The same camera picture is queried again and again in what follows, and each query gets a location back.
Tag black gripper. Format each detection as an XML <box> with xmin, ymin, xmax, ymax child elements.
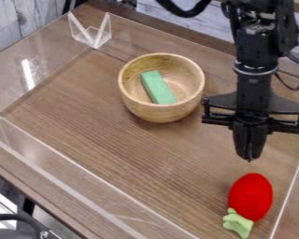
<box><xmin>202</xmin><ymin>70</ymin><xmax>299</xmax><ymax>160</ymax></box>

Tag black table leg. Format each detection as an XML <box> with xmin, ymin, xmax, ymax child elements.
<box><xmin>16</xmin><ymin>195</ymin><xmax>38</xmax><ymax>230</ymax></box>

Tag green rectangular block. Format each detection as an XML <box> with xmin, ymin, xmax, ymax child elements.
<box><xmin>141</xmin><ymin>70</ymin><xmax>178</xmax><ymax>105</ymax></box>

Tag red plush strawberry toy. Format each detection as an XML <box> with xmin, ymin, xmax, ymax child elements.
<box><xmin>224</xmin><ymin>173</ymin><xmax>273</xmax><ymax>239</ymax></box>

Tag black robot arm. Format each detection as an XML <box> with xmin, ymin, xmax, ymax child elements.
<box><xmin>202</xmin><ymin>0</ymin><xmax>299</xmax><ymax>161</ymax></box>

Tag black cable lower left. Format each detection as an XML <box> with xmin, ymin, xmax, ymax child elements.
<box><xmin>0</xmin><ymin>213</ymin><xmax>42</xmax><ymax>239</ymax></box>

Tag clear acrylic tray wall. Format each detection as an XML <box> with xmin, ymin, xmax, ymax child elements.
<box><xmin>0</xmin><ymin>116</ymin><xmax>198</xmax><ymax>239</ymax></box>

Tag wooden bowl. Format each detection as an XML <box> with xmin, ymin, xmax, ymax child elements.
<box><xmin>119</xmin><ymin>52</ymin><xmax>206</xmax><ymax>123</ymax></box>

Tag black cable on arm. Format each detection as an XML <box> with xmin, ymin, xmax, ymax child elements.
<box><xmin>157</xmin><ymin>0</ymin><xmax>214</xmax><ymax>19</ymax></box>

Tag clear acrylic corner bracket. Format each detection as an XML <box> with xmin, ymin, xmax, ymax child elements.
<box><xmin>67</xmin><ymin>12</ymin><xmax>113</xmax><ymax>49</ymax></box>

